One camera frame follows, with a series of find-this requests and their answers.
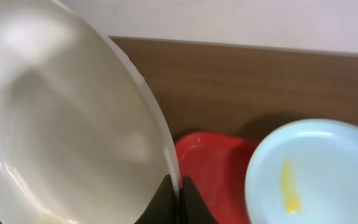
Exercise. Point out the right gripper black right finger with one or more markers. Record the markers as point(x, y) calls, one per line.
point(193, 208)

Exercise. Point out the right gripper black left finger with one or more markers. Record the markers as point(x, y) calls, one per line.
point(162, 207)

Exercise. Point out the white plate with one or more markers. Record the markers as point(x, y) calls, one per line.
point(82, 137)

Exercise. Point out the red serving tray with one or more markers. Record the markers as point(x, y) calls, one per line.
point(217, 164)

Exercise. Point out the light blue plate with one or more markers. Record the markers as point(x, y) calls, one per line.
point(305, 172)

